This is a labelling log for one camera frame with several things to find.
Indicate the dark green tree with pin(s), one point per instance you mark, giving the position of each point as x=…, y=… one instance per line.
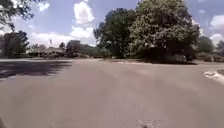
x=113, y=33

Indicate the grey asphalt road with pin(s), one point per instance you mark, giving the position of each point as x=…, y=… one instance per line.
x=106, y=96

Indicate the large pale-leaved tree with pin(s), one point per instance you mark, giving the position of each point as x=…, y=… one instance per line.
x=163, y=30

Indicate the low house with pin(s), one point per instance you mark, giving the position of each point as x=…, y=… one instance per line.
x=50, y=52

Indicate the trees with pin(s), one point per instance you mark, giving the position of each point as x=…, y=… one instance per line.
x=204, y=45

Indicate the pale concrete kerb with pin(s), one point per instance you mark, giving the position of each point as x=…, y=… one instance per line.
x=214, y=75

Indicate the large dark tree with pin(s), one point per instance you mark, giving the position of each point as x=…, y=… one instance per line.
x=13, y=8

